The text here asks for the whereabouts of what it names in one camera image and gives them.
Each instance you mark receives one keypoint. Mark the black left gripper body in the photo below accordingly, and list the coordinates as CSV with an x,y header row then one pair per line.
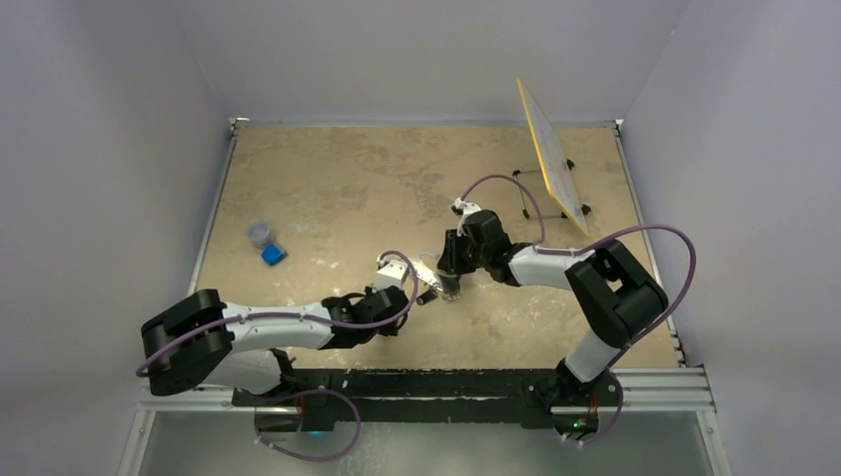
x,y
391,329

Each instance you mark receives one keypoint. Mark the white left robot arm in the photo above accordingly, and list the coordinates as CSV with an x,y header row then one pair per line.
x,y
204,340

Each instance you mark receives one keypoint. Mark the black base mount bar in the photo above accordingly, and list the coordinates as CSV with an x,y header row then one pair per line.
x,y
318,399

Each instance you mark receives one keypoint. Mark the blue box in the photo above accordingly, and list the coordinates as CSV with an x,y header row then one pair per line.
x,y
273,254

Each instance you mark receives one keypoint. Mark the yellow framed whiteboard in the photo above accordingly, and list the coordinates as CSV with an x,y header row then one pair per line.
x,y
555,170

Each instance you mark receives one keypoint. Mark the black key tag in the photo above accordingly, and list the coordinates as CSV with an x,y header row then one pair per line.
x,y
427,297

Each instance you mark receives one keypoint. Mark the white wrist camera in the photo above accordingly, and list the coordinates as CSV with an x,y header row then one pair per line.
x,y
393,273
462,209

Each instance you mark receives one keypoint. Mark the aluminium table rail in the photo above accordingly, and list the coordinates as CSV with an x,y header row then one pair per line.
x,y
143,420

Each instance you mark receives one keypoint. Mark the clear jar of paperclips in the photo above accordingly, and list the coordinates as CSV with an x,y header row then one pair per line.
x,y
261,234

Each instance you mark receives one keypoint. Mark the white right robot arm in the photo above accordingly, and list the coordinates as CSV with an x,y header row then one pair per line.
x,y
617,295

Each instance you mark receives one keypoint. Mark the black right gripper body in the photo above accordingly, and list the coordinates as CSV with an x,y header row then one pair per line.
x,y
465,256

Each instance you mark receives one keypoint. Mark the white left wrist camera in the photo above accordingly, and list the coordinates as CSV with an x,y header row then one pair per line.
x,y
393,273

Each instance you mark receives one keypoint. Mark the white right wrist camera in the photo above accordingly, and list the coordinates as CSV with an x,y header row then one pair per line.
x,y
462,209

